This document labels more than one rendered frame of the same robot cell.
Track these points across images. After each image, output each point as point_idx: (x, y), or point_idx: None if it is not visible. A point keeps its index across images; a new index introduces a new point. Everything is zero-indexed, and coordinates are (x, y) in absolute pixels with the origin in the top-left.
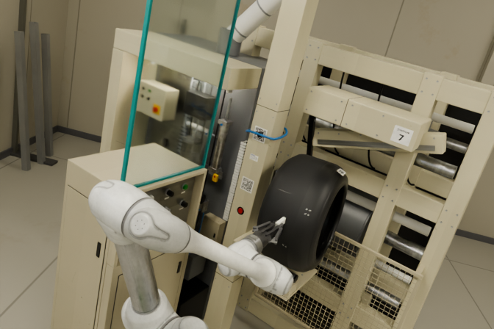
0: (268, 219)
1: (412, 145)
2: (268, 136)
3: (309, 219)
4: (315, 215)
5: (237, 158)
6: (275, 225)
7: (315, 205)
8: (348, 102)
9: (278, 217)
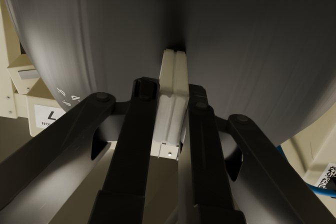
0: (293, 52)
1: (27, 105)
2: (309, 179)
3: (43, 72)
4: (41, 78)
5: None
6: (178, 121)
7: (64, 110)
8: (158, 153)
9: (213, 75)
